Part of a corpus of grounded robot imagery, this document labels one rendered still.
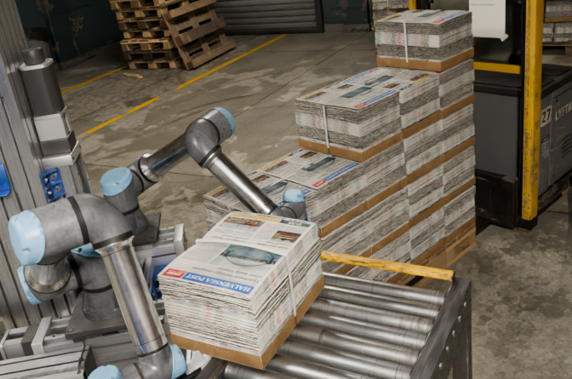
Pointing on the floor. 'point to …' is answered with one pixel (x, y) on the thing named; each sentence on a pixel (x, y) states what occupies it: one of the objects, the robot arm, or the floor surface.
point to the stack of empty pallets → (148, 55)
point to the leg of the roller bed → (461, 366)
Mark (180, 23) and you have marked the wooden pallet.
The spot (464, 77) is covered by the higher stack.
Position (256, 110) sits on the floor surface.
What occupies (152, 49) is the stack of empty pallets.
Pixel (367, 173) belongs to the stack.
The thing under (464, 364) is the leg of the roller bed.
